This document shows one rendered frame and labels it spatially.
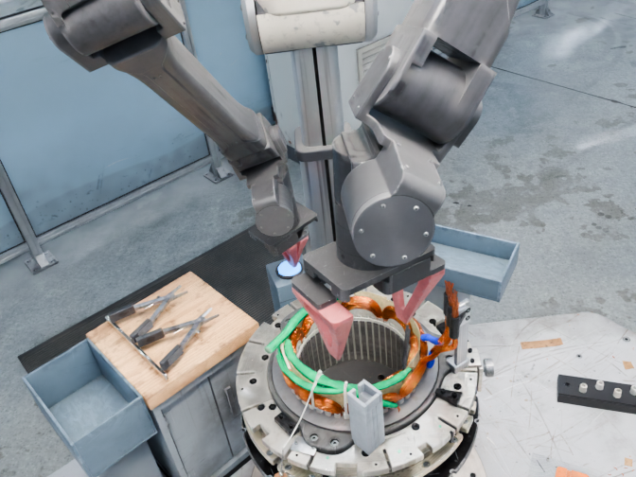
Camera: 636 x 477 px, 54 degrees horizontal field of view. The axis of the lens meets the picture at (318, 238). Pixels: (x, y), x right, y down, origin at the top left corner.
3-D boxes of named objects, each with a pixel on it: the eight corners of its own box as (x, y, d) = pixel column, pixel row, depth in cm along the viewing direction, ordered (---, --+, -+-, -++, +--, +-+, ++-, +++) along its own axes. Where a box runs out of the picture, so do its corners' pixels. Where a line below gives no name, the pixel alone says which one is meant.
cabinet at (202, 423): (193, 508, 104) (151, 409, 89) (136, 442, 116) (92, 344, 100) (282, 434, 114) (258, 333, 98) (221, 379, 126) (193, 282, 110)
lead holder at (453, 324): (454, 342, 73) (455, 321, 71) (428, 324, 76) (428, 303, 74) (475, 325, 75) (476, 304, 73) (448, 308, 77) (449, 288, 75)
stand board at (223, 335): (150, 411, 88) (146, 400, 87) (89, 344, 100) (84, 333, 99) (260, 333, 98) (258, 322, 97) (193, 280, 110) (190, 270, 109)
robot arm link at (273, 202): (275, 119, 94) (223, 139, 95) (278, 161, 85) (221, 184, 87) (306, 179, 101) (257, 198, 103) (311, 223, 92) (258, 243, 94)
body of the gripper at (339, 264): (436, 264, 56) (441, 191, 52) (344, 309, 51) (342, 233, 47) (389, 234, 61) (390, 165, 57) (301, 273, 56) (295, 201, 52)
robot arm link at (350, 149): (397, 113, 52) (326, 119, 51) (416, 148, 46) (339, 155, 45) (395, 187, 55) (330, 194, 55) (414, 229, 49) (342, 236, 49)
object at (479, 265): (506, 357, 123) (520, 242, 106) (489, 397, 116) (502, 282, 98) (389, 322, 134) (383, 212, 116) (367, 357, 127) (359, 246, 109)
